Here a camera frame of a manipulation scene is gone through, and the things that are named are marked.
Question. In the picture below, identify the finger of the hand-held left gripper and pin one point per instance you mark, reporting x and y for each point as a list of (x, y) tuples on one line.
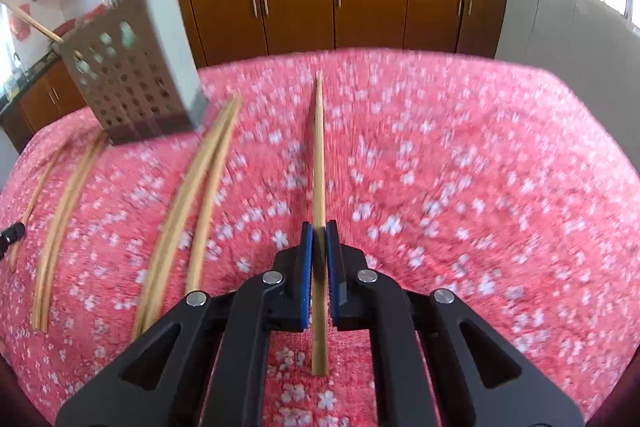
[(11, 237)]

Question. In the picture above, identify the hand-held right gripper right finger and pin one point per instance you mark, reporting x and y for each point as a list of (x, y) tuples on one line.
[(334, 277)]

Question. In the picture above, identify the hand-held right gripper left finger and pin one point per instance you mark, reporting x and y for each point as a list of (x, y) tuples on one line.
[(306, 272)]

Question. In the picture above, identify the wooden chopstick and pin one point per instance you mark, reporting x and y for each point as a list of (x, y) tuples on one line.
[(175, 217), (35, 24), (35, 202), (52, 247), (318, 157), (62, 247), (212, 202), (183, 217)]

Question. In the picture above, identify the grey perforated utensil holder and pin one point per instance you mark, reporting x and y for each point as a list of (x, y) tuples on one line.
[(130, 72)]

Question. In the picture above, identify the pink floral tablecloth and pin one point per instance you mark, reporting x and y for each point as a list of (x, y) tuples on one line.
[(450, 207)]

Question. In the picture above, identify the red hanging plastic bag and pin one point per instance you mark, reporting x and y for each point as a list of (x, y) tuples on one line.
[(18, 27)]

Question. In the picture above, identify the wooden lower kitchen cabinets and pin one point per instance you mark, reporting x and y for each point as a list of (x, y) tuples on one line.
[(370, 7)]

